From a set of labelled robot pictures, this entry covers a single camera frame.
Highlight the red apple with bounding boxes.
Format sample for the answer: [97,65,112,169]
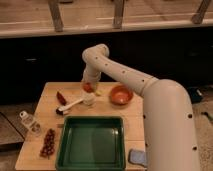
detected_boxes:
[83,83,94,93]

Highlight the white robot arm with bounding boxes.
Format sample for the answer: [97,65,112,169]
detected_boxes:
[82,44,201,171]

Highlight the white paper cup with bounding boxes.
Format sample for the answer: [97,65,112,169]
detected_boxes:
[83,93,95,106]

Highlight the small yellow object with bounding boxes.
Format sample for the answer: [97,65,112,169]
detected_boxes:
[95,90,101,96]

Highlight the red chili pepper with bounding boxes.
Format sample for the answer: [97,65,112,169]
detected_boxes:
[56,92,67,105]

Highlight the wooden table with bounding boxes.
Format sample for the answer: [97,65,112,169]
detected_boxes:
[15,82,145,171]

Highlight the orange bowl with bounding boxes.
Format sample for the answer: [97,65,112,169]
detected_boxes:
[109,85,133,105]

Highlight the green plastic tray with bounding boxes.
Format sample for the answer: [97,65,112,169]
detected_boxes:
[55,116,126,171]

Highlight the bunch of red grapes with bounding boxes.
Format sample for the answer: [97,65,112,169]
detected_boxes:
[40,129,55,158]

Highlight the blue sponge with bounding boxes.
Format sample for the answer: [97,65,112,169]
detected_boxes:
[128,149,147,167]

